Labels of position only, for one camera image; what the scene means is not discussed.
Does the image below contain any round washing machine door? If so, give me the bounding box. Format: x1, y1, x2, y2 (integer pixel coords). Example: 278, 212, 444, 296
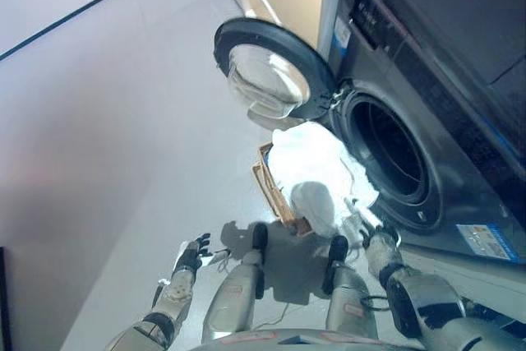
213, 16, 340, 131

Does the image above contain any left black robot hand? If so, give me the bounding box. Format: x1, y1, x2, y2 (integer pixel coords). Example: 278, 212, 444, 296
171, 232, 224, 276

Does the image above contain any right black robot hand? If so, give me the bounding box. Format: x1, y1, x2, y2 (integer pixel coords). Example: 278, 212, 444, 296
347, 201, 385, 248

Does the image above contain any white blue-edged washer sticker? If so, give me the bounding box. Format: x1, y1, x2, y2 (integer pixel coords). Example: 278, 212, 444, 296
454, 222, 522, 265

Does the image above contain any grey front-load washing machine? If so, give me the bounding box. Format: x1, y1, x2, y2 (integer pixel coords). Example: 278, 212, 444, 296
319, 0, 526, 272

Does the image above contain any small blue energy label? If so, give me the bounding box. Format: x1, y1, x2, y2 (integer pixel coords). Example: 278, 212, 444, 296
332, 16, 351, 51

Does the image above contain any black flat object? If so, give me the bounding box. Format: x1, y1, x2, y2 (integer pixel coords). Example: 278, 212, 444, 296
0, 245, 10, 351

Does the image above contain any silver robot torso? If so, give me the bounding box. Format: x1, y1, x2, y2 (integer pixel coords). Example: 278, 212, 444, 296
205, 327, 414, 351

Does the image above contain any left silver robot leg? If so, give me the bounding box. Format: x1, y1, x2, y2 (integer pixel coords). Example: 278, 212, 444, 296
201, 222, 270, 344

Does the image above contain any white cloth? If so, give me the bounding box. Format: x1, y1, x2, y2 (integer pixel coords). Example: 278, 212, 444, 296
265, 122, 381, 247

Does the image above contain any brown woven laundry basket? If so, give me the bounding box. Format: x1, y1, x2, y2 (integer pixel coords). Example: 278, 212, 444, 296
251, 141, 316, 238

